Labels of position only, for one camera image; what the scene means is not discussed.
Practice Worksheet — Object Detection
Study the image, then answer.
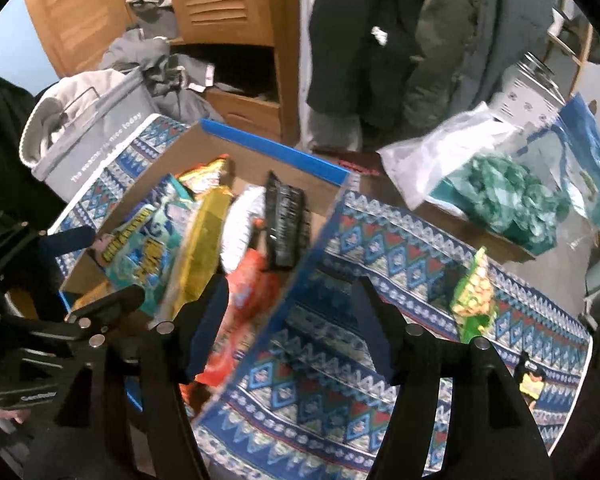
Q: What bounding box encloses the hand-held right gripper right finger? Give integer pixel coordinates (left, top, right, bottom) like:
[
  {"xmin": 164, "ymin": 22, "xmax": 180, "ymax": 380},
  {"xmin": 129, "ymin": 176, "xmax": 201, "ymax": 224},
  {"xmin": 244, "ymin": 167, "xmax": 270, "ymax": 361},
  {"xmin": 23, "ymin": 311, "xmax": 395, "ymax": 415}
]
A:
[{"xmin": 352, "ymin": 275, "xmax": 551, "ymax": 480}]

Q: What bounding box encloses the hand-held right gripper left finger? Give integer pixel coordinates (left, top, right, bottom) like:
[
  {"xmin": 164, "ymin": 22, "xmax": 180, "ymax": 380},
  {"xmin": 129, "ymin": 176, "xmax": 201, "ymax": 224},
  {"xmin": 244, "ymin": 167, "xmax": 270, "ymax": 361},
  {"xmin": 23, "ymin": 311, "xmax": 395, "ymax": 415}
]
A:
[{"xmin": 35, "ymin": 276, "xmax": 230, "ymax": 480}]

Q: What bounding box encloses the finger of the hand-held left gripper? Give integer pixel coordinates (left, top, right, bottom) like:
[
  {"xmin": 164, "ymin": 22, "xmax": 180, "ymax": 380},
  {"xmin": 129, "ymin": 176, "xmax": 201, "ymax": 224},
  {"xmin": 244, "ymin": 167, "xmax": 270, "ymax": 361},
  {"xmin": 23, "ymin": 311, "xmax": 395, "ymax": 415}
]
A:
[
  {"xmin": 64, "ymin": 285, "xmax": 147, "ymax": 334},
  {"xmin": 0, "ymin": 227, "xmax": 99, "ymax": 281}
]

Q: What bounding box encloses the orange-red snack bag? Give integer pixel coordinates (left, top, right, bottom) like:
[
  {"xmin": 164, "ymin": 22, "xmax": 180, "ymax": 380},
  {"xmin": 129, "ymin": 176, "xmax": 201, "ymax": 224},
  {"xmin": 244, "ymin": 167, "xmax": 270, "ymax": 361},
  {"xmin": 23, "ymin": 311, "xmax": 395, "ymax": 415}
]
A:
[{"xmin": 180, "ymin": 247, "xmax": 286, "ymax": 411}]

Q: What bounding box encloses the teal snack bag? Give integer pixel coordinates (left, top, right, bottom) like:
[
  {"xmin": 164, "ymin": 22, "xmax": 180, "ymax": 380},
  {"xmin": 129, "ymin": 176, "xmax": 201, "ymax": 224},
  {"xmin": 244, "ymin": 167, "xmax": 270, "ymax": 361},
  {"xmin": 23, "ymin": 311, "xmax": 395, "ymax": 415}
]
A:
[{"xmin": 97, "ymin": 174, "xmax": 203, "ymax": 318}]

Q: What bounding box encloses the gold snack bag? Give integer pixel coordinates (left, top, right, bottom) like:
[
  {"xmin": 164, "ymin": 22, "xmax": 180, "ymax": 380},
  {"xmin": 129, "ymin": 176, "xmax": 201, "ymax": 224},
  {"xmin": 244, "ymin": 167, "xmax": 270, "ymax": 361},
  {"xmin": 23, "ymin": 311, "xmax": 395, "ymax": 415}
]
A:
[{"xmin": 155, "ymin": 186, "xmax": 233, "ymax": 321}]

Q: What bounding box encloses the white-backed orange snack bag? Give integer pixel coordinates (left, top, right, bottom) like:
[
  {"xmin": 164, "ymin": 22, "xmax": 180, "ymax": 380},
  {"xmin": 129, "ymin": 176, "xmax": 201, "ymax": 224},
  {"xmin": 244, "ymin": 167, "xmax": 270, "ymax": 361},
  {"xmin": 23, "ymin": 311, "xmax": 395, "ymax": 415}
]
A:
[{"xmin": 220, "ymin": 185, "xmax": 268, "ymax": 273}]

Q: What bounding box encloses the green snack bag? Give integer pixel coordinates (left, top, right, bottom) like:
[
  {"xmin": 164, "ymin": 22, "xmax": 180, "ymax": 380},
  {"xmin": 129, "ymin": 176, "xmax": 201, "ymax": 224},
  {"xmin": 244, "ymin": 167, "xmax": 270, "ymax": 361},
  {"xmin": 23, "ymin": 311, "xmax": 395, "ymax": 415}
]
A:
[{"xmin": 450, "ymin": 247, "xmax": 496, "ymax": 343}]

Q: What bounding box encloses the black snack packet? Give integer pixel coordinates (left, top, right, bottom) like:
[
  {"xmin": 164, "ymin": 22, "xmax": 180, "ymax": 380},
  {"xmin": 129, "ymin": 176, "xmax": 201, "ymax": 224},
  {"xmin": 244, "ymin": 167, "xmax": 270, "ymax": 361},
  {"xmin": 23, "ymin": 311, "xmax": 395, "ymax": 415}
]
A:
[{"xmin": 262, "ymin": 171, "xmax": 311, "ymax": 271}]

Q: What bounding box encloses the blue cardboard box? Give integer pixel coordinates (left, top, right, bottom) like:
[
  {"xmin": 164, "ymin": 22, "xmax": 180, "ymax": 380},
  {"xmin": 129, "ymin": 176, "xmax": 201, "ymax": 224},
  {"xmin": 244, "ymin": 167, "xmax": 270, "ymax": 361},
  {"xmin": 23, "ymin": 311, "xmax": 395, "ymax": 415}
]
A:
[{"xmin": 57, "ymin": 119, "xmax": 353, "ymax": 426}]

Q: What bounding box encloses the small yellow snack packet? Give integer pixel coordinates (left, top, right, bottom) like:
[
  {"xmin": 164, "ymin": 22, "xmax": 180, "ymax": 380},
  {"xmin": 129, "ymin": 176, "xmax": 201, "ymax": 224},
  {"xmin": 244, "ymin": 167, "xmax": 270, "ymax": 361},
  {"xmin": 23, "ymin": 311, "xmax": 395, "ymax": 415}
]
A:
[{"xmin": 517, "ymin": 352, "xmax": 548, "ymax": 411}]

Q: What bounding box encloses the person's left hand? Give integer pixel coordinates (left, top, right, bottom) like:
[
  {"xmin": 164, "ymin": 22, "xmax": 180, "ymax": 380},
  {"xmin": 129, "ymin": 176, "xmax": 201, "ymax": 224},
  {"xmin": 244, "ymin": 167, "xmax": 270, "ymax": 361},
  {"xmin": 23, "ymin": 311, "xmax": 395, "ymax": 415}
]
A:
[{"xmin": 0, "ymin": 395, "xmax": 29, "ymax": 426}]

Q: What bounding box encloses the patterned blue tablecloth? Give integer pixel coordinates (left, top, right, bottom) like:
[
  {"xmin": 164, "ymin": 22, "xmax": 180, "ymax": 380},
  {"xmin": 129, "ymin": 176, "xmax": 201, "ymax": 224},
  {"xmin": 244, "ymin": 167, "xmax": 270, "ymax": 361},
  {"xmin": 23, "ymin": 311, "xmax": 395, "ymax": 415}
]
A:
[{"xmin": 47, "ymin": 112, "xmax": 593, "ymax": 480}]

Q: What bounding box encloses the grey laundry basket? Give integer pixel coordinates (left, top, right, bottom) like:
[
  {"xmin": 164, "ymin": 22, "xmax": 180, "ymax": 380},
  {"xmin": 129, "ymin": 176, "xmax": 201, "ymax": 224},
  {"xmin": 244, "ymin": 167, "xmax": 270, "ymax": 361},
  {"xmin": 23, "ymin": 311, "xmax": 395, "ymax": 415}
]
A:
[{"xmin": 19, "ymin": 67, "xmax": 161, "ymax": 196}]

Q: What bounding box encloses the person's dark clothing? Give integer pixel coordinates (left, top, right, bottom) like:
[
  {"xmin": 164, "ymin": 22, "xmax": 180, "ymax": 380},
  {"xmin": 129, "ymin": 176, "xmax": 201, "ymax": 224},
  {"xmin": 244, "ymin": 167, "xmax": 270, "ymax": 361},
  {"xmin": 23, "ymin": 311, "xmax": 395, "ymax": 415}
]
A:
[{"xmin": 0, "ymin": 67, "xmax": 56, "ymax": 231}]

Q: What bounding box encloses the orange yellow snack bag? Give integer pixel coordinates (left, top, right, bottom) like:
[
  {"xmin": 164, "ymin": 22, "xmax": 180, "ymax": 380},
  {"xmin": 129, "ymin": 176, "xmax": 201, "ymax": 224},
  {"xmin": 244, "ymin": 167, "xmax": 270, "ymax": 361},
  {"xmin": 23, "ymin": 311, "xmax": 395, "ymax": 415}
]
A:
[{"xmin": 177, "ymin": 156, "xmax": 236, "ymax": 196}]

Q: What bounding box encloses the small red object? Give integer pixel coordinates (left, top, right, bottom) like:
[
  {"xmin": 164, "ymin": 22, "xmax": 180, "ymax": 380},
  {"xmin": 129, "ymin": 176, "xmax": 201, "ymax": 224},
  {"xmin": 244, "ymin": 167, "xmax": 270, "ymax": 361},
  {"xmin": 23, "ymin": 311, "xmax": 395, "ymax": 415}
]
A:
[{"xmin": 337, "ymin": 160, "xmax": 381, "ymax": 176}]

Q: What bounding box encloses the grey clothes pile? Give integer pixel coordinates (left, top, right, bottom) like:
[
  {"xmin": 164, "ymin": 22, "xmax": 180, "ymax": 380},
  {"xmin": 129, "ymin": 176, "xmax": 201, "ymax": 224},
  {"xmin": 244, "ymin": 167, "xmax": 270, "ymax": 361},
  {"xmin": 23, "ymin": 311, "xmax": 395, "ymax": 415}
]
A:
[{"xmin": 100, "ymin": 27, "xmax": 226, "ymax": 123}]

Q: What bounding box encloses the white plastic bag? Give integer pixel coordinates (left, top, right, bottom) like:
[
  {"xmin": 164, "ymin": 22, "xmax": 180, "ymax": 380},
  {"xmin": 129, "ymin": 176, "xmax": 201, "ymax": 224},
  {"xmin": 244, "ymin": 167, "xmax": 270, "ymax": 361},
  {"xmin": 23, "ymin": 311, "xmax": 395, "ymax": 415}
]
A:
[{"xmin": 380, "ymin": 102, "xmax": 518, "ymax": 208}]

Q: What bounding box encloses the pile of green plastic bags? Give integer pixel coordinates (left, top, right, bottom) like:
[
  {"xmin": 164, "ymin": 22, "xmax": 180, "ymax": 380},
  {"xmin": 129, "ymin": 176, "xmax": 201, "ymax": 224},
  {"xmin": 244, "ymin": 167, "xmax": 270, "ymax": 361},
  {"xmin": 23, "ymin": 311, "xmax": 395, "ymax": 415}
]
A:
[{"xmin": 430, "ymin": 154, "xmax": 571, "ymax": 248}]

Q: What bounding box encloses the grey garment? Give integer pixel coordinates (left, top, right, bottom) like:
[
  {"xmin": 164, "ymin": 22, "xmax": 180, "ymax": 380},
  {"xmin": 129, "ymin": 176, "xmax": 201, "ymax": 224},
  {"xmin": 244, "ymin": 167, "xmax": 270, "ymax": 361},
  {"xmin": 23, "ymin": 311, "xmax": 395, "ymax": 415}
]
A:
[{"xmin": 300, "ymin": 107, "xmax": 363, "ymax": 153}]

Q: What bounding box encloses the grey cloth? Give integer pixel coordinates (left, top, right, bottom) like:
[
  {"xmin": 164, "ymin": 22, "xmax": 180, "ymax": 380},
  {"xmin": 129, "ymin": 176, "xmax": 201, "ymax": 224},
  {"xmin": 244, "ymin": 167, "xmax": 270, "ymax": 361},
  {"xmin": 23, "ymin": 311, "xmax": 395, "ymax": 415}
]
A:
[{"xmin": 125, "ymin": 0, "xmax": 178, "ymax": 38}]

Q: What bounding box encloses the wooden cabinet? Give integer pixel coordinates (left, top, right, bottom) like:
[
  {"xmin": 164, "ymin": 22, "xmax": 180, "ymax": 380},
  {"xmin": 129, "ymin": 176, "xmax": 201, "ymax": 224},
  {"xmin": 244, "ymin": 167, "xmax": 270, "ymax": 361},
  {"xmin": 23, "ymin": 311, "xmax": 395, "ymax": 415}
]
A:
[{"xmin": 22, "ymin": 0, "xmax": 311, "ymax": 146}]

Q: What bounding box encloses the blue plastic bag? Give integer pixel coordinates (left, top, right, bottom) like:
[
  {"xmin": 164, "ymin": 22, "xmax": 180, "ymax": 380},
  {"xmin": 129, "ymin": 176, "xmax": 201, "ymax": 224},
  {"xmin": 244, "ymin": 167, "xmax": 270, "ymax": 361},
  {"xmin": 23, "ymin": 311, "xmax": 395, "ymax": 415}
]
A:
[{"xmin": 520, "ymin": 92, "xmax": 600, "ymax": 233}]

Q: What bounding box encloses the white printed carton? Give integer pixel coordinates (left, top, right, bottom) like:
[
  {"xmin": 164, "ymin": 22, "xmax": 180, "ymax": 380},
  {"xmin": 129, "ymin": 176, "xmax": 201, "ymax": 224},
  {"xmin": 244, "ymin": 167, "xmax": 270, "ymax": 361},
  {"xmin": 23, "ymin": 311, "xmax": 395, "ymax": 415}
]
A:
[{"xmin": 495, "ymin": 52, "xmax": 566, "ymax": 126}]

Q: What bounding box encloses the olive jacket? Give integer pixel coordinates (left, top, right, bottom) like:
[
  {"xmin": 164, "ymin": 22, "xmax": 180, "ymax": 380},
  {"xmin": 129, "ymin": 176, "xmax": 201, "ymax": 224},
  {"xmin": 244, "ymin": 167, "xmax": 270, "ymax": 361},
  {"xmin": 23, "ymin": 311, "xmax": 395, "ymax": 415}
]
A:
[{"xmin": 405, "ymin": 0, "xmax": 496, "ymax": 131}]

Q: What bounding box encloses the black jacket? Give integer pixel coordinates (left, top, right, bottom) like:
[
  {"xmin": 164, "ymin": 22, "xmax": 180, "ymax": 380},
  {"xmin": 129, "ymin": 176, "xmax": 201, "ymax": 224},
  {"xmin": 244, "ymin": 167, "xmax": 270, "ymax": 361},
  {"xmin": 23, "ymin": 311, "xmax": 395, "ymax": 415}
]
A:
[{"xmin": 305, "ymin": 0, "xmax": 421, "ymax": 116}]

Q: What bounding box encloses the wooden shelf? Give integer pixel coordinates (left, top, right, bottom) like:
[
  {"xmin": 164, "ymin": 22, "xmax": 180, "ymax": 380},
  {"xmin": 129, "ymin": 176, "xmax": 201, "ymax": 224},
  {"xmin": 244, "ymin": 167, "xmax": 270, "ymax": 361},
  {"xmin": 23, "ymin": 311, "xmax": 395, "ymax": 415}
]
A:
[{"xmin": 547, "ymin": 0, "xmax": 596, "ymax": 86}]

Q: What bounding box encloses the grey jacket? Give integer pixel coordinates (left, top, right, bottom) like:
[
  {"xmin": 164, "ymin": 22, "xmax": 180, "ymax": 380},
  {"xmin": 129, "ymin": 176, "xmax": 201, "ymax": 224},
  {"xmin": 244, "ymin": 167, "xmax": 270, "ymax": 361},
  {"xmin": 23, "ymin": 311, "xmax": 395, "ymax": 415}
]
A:
[{"xmin": 460, "ymin": 0, "xmax": 566, "ymax": 111}]

